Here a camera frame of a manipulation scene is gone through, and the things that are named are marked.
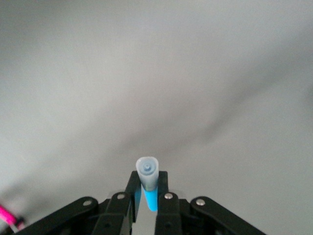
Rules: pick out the blue marker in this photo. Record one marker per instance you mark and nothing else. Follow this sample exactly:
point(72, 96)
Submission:
point(148, 176)

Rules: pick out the pink marker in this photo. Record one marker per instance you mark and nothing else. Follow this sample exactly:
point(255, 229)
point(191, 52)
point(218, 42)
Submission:
point(7, 216)

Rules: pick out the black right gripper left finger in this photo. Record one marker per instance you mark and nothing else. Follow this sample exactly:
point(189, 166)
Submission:
point(117, 215)

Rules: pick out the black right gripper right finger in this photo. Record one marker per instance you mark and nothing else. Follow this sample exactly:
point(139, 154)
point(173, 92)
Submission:
point(171, 215)

